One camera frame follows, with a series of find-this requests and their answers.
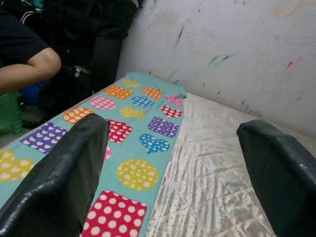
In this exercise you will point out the green plastic stool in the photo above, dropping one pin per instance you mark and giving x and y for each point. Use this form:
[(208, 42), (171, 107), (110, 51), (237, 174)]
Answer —
[(10, 113)]

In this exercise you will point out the teal blanket with colourful shapes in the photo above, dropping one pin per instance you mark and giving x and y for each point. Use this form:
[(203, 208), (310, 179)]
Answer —
[(133, 138)]

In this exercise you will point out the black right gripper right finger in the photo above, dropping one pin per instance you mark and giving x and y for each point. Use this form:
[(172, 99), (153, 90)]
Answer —
[(284, 185)]

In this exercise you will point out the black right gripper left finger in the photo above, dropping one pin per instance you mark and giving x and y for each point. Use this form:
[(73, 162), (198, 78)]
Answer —
[(56, 185)]

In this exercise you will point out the person in black shorts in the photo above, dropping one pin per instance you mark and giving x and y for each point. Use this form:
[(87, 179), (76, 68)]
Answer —
[(24, 66)]

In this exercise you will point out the white quilted mattress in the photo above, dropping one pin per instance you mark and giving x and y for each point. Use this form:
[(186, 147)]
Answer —
[(209, 172)]

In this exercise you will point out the black bulky bag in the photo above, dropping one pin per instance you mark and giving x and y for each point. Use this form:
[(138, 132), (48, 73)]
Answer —
[(86, 24)]

